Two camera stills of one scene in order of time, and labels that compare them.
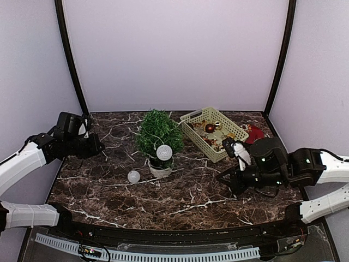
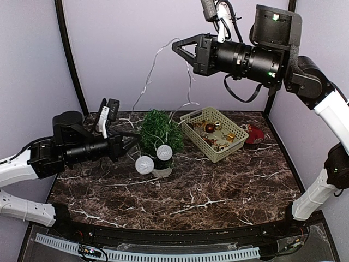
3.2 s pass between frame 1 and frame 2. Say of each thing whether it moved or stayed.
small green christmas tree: stayed
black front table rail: stayed
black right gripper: moved
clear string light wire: moved
